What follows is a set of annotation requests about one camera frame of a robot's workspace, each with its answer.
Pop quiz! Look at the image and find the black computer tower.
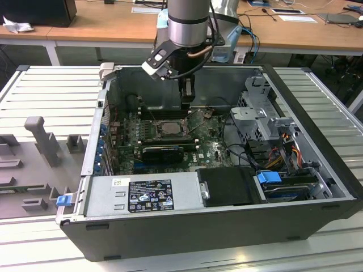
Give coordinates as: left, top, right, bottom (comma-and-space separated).
0, 0, 77, 28

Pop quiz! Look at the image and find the crumpled white paper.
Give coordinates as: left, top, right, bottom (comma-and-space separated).
2, 15, 35, 34

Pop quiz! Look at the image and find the blue expansion slot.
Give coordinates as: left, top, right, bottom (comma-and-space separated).
132, 161, 182, 169

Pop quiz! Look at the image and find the metal locking lever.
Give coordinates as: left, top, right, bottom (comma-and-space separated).
187, 116, 212, 134

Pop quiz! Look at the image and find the black graphics card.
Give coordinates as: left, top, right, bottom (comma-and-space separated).
141, 146, 184, 164

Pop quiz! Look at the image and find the black data cable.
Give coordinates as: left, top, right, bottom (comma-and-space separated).
222, 113, 259, 171

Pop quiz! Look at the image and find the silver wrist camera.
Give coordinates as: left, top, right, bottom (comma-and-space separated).
141, 48, 172, 82

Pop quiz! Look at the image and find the grey case latch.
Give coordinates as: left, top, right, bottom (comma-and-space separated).
98, 62, 116, 83

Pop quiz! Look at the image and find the wooden desk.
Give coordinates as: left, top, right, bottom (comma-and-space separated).
0, 0, 363, 57

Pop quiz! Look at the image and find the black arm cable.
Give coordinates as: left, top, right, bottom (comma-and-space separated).
167, 0, 227, 82

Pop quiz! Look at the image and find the silver CPU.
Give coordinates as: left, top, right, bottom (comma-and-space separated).
161, 122, 184, 135

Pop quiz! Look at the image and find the metal drive cage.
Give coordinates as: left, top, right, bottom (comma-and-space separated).
229, 75, 303, 171

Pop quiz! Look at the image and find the hard disk in blue carrier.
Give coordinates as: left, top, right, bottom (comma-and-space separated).
256, 171, 313, 203

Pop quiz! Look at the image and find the CPU socket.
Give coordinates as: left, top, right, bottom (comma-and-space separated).
154, 118, 190, 139

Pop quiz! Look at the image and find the black plastic shroud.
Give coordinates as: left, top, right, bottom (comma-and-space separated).
196, 166, 269, 207

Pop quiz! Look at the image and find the grey desk hatch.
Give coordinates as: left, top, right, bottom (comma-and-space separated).
132, 6, 168, 14

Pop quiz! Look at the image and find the white paper sheet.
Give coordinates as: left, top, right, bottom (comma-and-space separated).
279, 14, 317, 23

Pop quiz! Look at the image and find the yellow red wire bundle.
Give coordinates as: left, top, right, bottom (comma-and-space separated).
266, 141, 301, 171

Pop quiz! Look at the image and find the green RAM stick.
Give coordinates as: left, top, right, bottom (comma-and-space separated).
0, 185, 29, 195

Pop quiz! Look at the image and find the white framed tablet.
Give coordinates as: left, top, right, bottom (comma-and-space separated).
271, 8, 306, 15

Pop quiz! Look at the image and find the grey power supply unit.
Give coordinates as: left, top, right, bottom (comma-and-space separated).
74, 172, 205, 218

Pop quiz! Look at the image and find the green motherboard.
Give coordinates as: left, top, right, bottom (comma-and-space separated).
109, 109, 236, 175

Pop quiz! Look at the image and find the black PC case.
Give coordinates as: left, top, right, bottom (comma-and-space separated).
55, 62, 363, 263

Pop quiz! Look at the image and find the grey parts rack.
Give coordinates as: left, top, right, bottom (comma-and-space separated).
0, 115, 87, 220

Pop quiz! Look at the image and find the grey laptop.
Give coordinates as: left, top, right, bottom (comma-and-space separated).
317, 12, 362, 26

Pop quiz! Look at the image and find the blue cable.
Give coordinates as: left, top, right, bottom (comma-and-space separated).
240, 25, 260, 67

